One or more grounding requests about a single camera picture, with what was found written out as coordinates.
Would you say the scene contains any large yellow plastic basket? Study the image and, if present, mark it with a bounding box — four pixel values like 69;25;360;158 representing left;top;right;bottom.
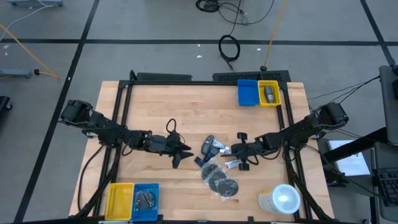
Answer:
104;182;135;221

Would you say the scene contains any white paper sheet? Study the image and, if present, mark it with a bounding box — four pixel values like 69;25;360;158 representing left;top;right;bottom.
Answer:
328;139;371;177

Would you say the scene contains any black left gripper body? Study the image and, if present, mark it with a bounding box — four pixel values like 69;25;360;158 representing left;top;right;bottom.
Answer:
146;130;184;170

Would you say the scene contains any black caster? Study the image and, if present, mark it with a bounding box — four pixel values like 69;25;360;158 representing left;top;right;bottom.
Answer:
0;95;13;113

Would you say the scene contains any black cable bundle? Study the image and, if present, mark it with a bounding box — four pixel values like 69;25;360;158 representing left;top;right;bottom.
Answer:
195;0;220;13

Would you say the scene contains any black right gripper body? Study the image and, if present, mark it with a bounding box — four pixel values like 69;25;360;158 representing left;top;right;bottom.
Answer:
232;132;267;171

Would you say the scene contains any small yellow plastic basket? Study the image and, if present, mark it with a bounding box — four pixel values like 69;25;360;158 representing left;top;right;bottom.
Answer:
257;80;282;108

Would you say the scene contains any grey deodorant stick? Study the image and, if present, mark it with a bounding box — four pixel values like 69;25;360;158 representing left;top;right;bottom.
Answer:
201;134;216;156
264;85;275;104

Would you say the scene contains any coiled black floor cable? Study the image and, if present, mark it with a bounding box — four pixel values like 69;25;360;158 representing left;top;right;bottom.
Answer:
218;34;241;71

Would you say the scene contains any small blue plastic basket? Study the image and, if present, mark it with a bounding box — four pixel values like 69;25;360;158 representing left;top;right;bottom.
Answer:
237;79;261;107

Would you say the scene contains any yellow hanging cable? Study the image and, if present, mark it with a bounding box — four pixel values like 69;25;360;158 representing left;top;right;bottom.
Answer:
264;0;289;68

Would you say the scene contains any grey laptop keyboard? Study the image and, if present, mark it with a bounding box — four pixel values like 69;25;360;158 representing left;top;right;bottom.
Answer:
374;141;398;222

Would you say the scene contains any black aluminium table frame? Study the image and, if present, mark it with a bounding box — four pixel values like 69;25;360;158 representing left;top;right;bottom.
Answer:
68;70;335;223

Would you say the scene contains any large blue plastic basket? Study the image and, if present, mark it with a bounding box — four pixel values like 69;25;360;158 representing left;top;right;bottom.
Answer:
131;182;160;222

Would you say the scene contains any white lidded yellow canister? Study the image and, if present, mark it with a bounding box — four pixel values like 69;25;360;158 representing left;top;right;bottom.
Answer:
257;183;302;215

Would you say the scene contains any black desk beam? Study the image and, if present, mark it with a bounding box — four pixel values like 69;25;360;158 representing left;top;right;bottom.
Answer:
323;126;389;162

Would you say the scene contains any grey floor base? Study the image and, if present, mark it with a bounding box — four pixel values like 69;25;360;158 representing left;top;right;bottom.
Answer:
7;0;64;7
0;68;33;79

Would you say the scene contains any black pad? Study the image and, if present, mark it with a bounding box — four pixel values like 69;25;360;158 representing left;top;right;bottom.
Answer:
207;170;229;191
135;190;156;210
214;177;240;202
200;160;222;180

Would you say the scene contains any yellow floor cable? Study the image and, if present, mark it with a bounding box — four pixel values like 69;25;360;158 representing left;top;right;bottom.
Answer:
0;24;60;80

